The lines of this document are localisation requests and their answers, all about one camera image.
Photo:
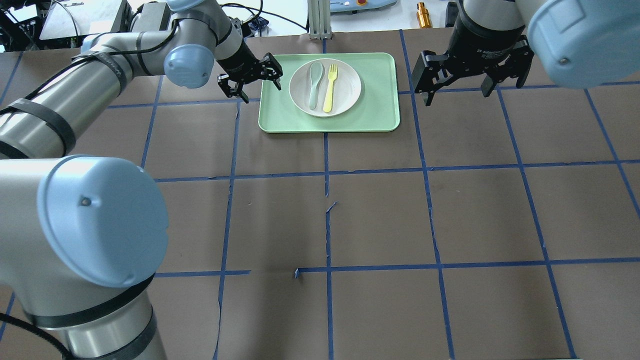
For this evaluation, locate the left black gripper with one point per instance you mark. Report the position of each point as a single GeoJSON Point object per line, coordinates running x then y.
{"type": "Point", "coordinates": [236, 60]}

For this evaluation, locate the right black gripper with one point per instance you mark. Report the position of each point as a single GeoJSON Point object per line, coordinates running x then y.
{"type": "Point", "coordinates": [477, 41]}

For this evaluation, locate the yellow plastic fork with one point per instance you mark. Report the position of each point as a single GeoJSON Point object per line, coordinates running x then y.
{"type": "Point", "coordinates": [332, 76]}

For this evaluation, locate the white round plate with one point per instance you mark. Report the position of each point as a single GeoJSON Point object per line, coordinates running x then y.
{"type": "Point", "coordinates": [347, 88]}

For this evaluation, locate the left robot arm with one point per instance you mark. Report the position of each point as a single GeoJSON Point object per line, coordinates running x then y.
{"type": "Point", "coordinates": [82, 236]}

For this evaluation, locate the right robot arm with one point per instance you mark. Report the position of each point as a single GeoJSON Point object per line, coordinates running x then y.
{"type": "Point", "coordinates": [580, 44]}

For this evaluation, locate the light green plastic spoon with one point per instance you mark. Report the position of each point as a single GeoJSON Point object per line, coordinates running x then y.
{"type": "Point", "coordinates": [316, 72]}

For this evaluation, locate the light green tray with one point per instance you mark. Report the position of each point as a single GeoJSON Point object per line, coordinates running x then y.
{"type": "Point", "coordinates": [377, 109]}

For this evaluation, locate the teach pendant tablet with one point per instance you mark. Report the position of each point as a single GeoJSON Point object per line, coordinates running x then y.
{"type": "Point", "coordinates": [349, 7]}

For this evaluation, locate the black computer box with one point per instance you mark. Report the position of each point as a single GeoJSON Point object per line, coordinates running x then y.
{"type": "Point", "coordinates": [79, 18]}

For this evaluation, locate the aluminium frame post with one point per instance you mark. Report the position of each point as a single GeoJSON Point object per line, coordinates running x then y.
{"type": "Point", "coordinates": [318, 14]}

